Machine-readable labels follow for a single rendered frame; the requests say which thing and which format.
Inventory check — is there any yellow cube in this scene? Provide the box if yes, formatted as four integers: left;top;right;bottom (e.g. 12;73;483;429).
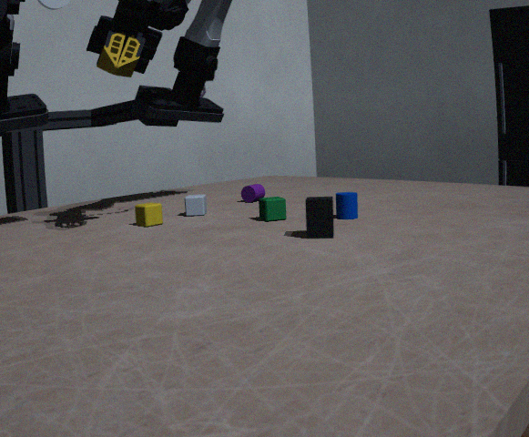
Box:
135;203;163;227

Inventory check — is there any blue cylinder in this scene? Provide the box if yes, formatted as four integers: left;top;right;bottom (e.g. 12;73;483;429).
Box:
336;192;358;219

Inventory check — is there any green cube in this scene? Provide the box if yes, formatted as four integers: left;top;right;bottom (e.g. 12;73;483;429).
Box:
259;197;286;222

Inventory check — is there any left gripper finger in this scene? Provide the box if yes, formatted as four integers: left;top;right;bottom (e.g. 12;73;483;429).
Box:
114;35;140;77
97;33;126;75

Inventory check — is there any light blue cube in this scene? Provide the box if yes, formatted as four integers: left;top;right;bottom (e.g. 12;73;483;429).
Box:
185;195;207;217

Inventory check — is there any purple cylinder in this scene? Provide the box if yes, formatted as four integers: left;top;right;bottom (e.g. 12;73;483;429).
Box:
241;184;265;203

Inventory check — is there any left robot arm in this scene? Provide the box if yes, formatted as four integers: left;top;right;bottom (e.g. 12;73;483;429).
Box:
114;0;232;114

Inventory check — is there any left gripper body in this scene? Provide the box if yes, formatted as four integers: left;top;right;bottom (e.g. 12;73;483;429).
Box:
86;15;162;74

